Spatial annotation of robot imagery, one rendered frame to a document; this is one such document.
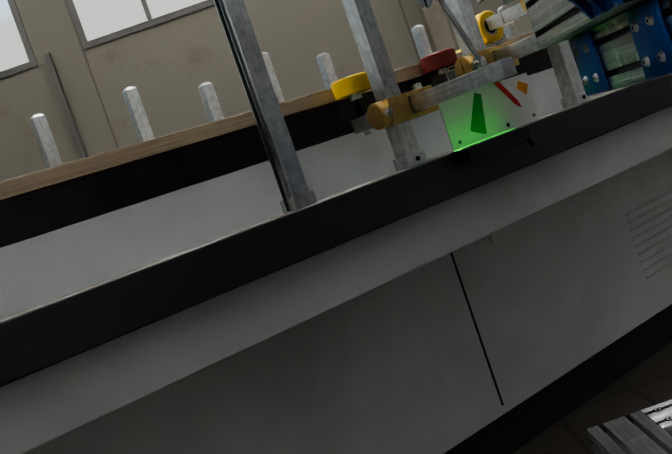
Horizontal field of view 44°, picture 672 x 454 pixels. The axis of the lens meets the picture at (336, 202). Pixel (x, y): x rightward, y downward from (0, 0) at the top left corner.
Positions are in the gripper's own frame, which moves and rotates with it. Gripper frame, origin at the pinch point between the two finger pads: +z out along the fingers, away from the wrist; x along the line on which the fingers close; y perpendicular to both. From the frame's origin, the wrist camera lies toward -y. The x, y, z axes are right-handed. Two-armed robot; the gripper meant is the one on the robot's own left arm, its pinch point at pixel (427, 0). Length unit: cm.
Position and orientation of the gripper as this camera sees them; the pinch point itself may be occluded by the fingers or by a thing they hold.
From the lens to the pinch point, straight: 158.0
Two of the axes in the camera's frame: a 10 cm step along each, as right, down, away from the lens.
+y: -5.5, 2.2, -8.1
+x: 7.7, -2.4, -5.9
